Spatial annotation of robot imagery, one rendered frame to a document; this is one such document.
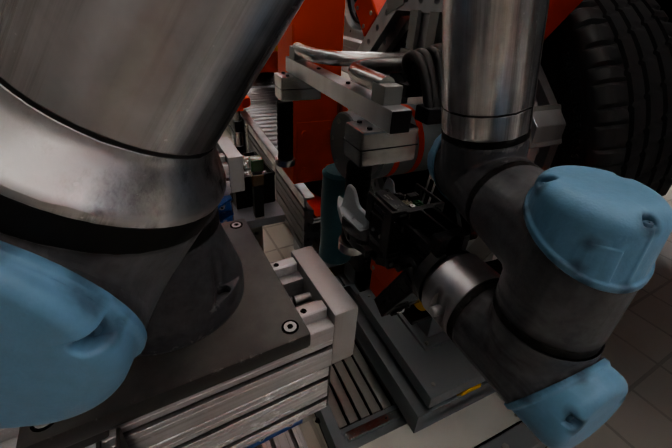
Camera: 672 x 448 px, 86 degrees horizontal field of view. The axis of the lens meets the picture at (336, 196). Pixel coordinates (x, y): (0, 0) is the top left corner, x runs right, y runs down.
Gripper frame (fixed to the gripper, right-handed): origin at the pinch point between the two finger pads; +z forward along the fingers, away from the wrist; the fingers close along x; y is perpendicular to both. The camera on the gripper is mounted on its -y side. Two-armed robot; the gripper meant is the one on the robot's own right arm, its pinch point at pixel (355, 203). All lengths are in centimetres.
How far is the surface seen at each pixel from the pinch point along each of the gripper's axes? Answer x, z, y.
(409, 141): -6.0, -2.5, 10.0
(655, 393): -109, -21, -83
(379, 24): -20.4, 32.4, 22.0
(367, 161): 0.3, -2.5, 7.9
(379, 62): -9.0, 12.3, 17.8
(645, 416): -98, -24, -83
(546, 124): -22.4, -9.8, 13.4
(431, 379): -29, 1, -60
